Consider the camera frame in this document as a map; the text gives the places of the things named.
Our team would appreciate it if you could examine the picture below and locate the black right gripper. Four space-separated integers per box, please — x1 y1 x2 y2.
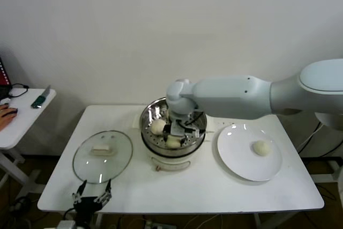
162 123 189 147

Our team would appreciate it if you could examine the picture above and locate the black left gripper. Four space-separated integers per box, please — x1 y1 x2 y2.
71 179 113 221

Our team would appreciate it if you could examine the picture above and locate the white steamed baozi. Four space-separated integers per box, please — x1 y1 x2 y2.
151 118 167 136
251 140 271 157
166 134 182 150

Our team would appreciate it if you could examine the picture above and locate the glass lid with cream handle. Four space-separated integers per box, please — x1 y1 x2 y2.
72 130 134 185

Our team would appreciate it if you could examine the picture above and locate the stainless steel steamer basket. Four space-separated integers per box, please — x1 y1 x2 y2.
132 97 215 151

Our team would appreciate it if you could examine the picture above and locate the person's hand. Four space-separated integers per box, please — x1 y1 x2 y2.
0 104 17 132

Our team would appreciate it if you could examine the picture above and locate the cream electric cooker base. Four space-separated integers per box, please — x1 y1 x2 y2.
141 132 213 173

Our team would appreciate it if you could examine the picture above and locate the white round plate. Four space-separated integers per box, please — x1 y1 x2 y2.
216 123 282 182

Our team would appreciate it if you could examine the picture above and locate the grey floor power strip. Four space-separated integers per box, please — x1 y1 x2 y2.
144 220 172 229

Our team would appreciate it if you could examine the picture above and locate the black laptop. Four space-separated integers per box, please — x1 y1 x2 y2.
0 56 13 101

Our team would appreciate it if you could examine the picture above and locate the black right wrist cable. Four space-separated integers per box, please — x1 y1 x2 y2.
183 110 208 135

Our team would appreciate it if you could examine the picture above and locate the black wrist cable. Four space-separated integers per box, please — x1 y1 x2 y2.
63 206 76 219
183 110 208 135

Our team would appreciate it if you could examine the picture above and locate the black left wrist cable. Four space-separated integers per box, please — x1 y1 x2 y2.
63 206 76 219

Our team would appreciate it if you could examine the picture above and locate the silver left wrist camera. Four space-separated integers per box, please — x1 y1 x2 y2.
57 219 77 229

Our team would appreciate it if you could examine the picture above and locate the floor cable with white plug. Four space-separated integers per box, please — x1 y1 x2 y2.
8 195 33 216

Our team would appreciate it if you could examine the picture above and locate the knife with green handle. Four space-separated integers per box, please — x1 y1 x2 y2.
29 85 51 110

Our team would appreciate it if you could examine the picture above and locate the thin black cable loop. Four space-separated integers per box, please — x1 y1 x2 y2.
7 83 29 100

